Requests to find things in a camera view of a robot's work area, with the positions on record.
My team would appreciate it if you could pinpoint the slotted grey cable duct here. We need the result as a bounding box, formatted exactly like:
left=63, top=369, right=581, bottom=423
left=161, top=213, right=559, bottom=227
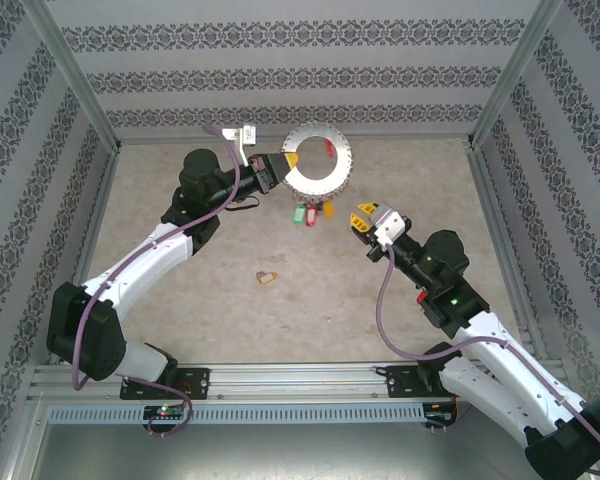
left=47, top=403, right=426, bottom=425

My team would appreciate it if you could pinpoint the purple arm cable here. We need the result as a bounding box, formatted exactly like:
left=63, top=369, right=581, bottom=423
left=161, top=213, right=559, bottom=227
left=377, top=243, right=600, bottom=474
left=71, top=124, right=241, bottom=435

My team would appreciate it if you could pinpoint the circuit board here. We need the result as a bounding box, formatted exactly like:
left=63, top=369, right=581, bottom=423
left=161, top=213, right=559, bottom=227
left=423, top=409, right=457, bottom=426
left=143, top=404, right=187, bottom=421

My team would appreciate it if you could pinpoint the aluminium right side rail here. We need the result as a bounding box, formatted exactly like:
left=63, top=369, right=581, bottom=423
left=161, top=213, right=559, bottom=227
left=467, top=144, right=551, bottom=361

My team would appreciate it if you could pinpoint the left circuit board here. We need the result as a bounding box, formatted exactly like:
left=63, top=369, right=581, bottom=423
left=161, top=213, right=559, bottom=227
left=143, top=404, right=187, bottom=421

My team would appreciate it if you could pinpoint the aluminium left side rail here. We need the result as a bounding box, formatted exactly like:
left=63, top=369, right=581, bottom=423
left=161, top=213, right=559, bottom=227
left=49, top=149, right=123, bottom=369

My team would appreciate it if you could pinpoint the aluminium left frame post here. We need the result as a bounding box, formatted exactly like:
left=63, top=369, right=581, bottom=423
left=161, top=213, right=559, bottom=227
left=19, top=0, right=123, bottom=152

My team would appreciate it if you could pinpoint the black mounting plate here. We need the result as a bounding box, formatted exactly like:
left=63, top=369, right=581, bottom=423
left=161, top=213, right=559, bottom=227
left=383, top=364, right=477, bottom=400
left=119, top=367, right=212, bottom=401

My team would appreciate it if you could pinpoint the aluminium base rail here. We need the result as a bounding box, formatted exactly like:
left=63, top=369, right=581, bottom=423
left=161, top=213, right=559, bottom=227
left=28, top=363, right=566, bottom=402

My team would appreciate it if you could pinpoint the aluminium right frame post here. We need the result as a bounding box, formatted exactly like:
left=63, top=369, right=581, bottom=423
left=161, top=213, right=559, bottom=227
left=467, top=0, right=564, bottom=150

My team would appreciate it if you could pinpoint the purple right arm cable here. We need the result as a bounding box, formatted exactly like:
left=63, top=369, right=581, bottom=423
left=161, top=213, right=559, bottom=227
left=377, top=243, right=600, bottom=474

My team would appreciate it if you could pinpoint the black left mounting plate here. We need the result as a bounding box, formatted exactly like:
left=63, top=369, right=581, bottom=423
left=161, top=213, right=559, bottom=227
left=119, top=367, right=212, bottom=401

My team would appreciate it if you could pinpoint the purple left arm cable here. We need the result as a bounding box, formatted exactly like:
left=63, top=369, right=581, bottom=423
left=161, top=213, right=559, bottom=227
left=71, top=124, right=241, bottom=435

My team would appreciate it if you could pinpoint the grey metal sheet panel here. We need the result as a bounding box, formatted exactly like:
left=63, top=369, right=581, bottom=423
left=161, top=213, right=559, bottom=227
left=9, top=424, right=596, bottom=480

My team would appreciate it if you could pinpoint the right circuit board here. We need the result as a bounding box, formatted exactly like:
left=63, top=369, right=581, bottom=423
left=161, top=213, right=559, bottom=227
left=423, top=409, right=457, bottom=426

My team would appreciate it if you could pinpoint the metal disc with key rings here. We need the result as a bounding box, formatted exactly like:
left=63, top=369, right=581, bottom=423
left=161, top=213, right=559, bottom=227
left=281, top=123, right=355, bottom=201

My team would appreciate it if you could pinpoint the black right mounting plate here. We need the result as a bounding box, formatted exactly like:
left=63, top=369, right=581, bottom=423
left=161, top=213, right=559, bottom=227
left=383, top=364, right=477, bottom=400

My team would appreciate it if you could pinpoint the aluminium frame post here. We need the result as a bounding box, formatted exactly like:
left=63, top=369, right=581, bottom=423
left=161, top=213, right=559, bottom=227
left=467, top=0, right=564, bottom=150
left=19, top=0, right=123, bottom=152

